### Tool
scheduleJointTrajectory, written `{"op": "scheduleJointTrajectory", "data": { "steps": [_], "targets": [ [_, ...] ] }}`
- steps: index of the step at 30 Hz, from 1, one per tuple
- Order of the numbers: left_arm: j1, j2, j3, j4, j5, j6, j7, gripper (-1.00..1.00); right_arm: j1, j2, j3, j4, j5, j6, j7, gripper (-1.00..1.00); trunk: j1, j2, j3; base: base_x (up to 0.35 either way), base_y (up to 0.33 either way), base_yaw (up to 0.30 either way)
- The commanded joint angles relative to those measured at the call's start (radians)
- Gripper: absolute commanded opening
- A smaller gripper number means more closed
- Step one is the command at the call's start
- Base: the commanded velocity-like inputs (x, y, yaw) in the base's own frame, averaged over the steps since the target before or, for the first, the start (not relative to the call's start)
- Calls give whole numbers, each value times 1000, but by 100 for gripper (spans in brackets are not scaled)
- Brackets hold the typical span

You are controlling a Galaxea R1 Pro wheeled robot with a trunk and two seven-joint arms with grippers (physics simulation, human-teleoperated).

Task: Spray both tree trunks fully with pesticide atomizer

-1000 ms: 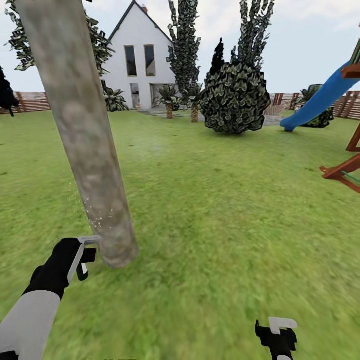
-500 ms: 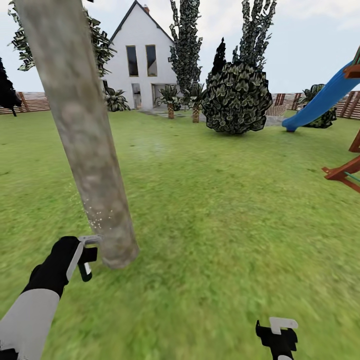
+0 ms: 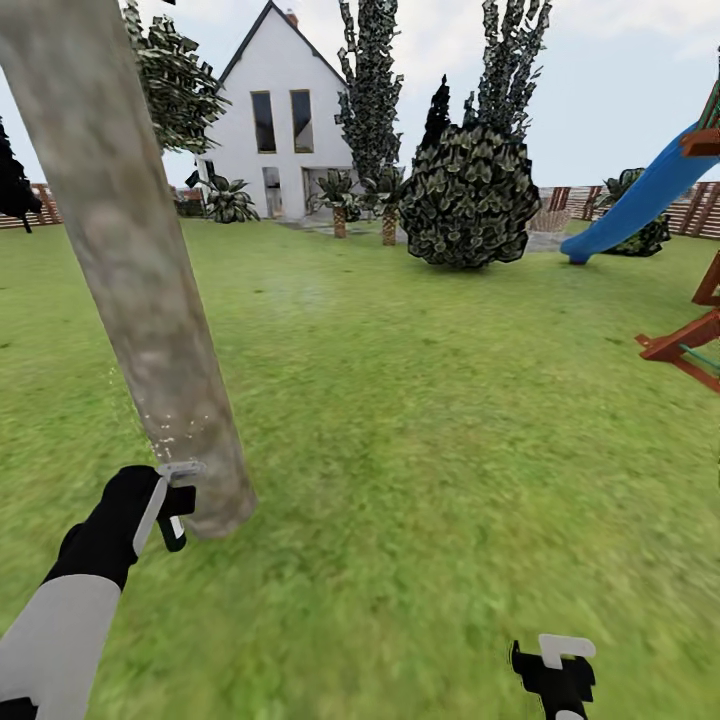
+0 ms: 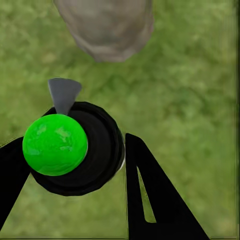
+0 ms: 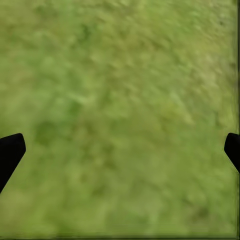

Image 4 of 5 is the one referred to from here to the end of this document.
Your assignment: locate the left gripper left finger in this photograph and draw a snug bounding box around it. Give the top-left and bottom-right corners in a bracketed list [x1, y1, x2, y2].
[0, 136, 31, 231]

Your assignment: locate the pesticide atomizer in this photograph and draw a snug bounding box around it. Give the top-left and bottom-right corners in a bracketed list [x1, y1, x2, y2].
[22, 77, 126, 197]

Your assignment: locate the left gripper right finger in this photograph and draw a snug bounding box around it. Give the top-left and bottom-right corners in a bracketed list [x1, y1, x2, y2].
[124, 133, 210, 240]

